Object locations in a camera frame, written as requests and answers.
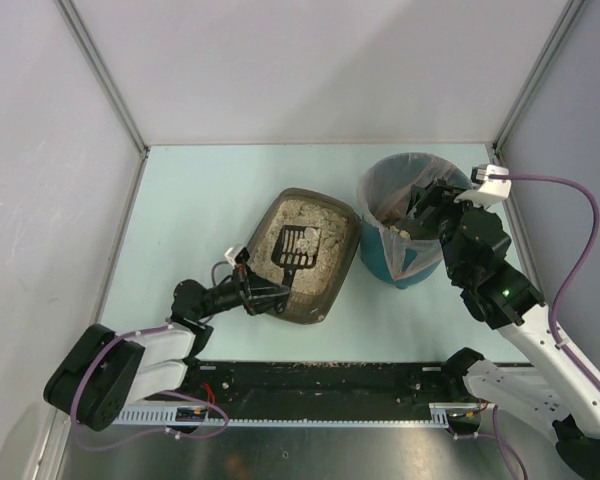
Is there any blue trash bin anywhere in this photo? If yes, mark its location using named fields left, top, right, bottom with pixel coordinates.
left=358, top=152, right=474, bottom=290

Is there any clear plastic bin liner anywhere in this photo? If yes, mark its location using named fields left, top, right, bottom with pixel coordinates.
left=357, top=151, right=461, bottom=281

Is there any black litter scoop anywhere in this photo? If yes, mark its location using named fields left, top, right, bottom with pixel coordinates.
left=271, top=225, right=321, bottom=288

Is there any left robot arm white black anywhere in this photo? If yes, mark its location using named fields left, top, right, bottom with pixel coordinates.
left=43, top=263, right=291, bottom=431

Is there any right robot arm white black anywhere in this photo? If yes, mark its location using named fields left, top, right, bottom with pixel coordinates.
left=408, top=174, right=600, bottom=479

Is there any brown litter box tray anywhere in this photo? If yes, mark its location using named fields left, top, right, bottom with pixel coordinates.
left=247, top=188, right=361, bottom=325

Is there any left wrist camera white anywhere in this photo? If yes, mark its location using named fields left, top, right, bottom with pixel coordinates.
left=224, top=245, right=250, bottom=268

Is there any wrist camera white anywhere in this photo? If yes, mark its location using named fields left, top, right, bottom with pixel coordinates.
left=224, top=245, right=250, bottom=268
left=454, top=164, right=511, bottom=209

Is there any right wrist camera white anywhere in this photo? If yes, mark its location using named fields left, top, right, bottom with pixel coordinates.
left=454, top=164, right=511, bottom=209

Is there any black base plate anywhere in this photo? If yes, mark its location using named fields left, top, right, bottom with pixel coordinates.
left=176, top=360, right=483, bottom=417

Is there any grey slotted cable duct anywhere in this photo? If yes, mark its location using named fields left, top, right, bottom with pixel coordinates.
left=112, top=403, right=486, bottom=430

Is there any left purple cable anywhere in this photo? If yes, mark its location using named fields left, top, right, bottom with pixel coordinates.
left=68, top=262, right=231, bottom=426

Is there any purple cable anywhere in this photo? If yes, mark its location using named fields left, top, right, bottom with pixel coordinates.
left=489, top=172, right=600, bottom=411
left=68, top=262, right=231, bottom=426

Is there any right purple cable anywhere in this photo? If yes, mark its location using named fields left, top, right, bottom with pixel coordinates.
left=489, top=172, right=600, bottom=411

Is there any right aluminium frame post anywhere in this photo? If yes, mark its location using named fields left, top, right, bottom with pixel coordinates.
left=492, top=0, right=587, bottom=154

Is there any aluminium frame post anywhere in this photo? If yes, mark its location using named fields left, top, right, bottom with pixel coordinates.
left=492, top=0, right=587, bottom=154
left=54, top=0, right=148, bottom=156

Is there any left aluminium frame post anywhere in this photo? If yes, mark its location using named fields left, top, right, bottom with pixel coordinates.
left=54, top=0, right=148, bottom=156

